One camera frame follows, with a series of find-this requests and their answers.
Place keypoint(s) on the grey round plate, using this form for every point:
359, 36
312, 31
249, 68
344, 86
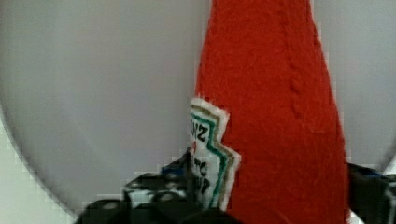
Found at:
95, 93

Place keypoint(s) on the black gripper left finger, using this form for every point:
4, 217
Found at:
167, 197

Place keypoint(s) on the red plush ketchup bottle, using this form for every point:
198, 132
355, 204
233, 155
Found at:
266, 141

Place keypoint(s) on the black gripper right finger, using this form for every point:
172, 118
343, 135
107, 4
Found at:
372, 195

